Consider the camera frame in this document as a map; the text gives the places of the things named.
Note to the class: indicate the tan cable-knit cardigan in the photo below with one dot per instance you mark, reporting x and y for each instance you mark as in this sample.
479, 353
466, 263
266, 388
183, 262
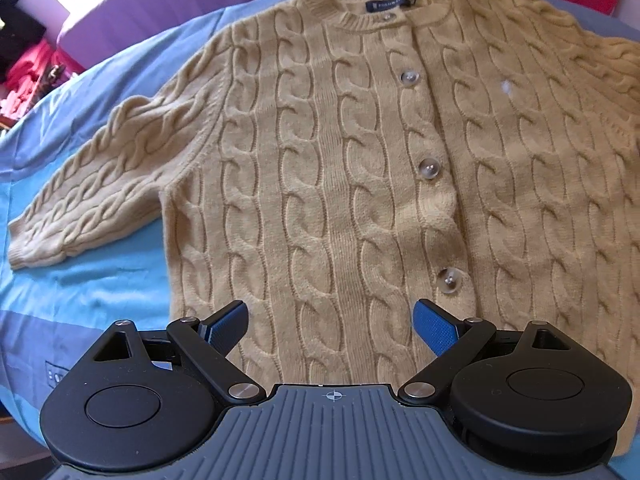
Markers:
330, 166

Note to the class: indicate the blue grey patchwork bedsheet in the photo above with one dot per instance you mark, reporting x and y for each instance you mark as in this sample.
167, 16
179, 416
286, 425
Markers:
501, 403

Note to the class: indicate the red clothes pile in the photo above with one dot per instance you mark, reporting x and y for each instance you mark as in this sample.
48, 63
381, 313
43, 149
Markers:
39, 70

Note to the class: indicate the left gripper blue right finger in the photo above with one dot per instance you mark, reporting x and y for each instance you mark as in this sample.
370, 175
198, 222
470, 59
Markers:
439, 329

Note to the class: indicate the hanging dark clothes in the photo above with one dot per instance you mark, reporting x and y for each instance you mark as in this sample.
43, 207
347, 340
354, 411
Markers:
19, 31

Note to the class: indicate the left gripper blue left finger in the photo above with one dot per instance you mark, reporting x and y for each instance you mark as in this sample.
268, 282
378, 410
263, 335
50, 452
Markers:
224, 329

